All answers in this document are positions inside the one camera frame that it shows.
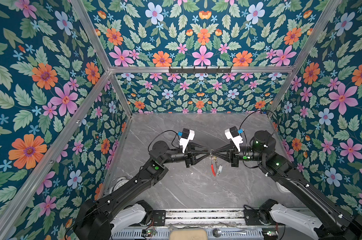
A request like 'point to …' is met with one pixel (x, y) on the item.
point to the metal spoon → (217, 232)
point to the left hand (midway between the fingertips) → (209, 152)
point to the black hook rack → (200, 70)
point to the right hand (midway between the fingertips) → (214, 152)
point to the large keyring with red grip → (212, 167)
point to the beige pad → (188, 234)
